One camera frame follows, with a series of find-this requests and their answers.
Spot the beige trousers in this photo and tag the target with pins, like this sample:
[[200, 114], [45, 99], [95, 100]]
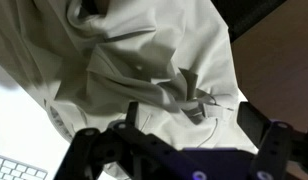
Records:
[[144, 50]]

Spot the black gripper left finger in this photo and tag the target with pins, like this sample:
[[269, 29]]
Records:
[[104, 156]]

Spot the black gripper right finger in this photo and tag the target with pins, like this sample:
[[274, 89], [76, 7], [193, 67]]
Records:
[[274, 150]]

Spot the white keyboard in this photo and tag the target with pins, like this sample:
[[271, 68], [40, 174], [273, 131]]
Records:
[[14, 168]]

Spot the white desk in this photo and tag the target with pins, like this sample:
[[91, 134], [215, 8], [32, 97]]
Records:
[[20, 126]]

